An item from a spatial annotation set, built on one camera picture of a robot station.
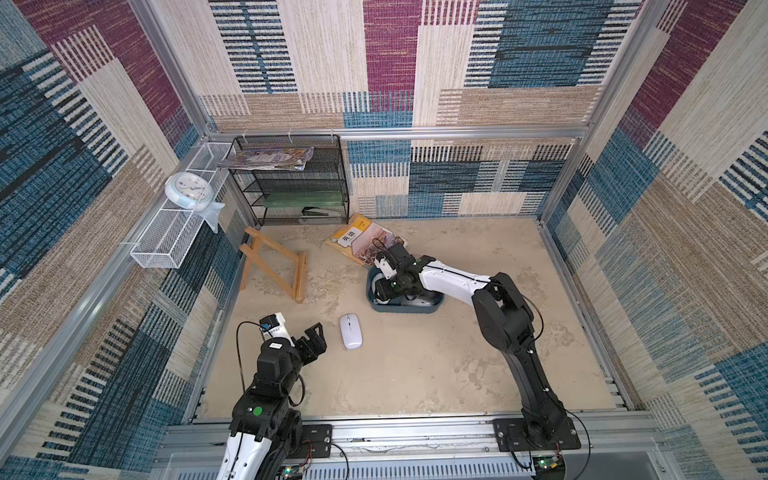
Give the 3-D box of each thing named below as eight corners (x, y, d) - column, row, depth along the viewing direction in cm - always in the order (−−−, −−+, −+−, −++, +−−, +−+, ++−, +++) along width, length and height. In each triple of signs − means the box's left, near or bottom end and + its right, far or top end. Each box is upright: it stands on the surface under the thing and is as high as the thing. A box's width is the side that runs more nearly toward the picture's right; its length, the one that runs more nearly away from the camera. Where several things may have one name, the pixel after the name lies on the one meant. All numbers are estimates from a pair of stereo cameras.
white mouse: (345, 351, 90) (344, 348, 88) (340, 318, 97) (339, 315, 95) (365, 347, 91) (364, 343, 89) (359, 314, 98) (358, 311, 96)
